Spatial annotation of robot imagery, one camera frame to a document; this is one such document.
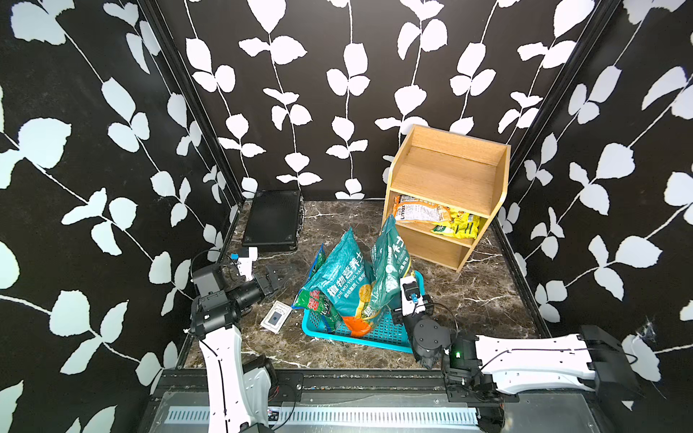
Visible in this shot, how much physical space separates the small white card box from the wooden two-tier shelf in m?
0.48

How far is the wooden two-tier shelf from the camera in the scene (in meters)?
0.82

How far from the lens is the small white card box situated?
852mm
